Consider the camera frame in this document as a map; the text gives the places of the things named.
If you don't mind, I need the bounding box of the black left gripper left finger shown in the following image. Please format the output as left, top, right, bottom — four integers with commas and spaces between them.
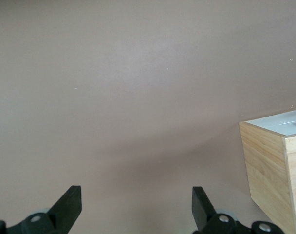
0, 185, 82, 234

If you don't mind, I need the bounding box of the light wooden drawer cabinet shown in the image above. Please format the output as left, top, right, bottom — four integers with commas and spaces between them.
239, 120, 296, 234

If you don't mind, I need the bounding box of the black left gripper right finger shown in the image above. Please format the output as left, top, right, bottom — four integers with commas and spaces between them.
191, 186, 284, 234

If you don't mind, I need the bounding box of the brown table cover mat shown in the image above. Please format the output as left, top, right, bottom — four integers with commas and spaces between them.
0, 0, 296, 234

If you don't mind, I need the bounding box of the white-fronted wooden drawer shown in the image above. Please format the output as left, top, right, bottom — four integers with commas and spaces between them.
244, 109, 296, 137

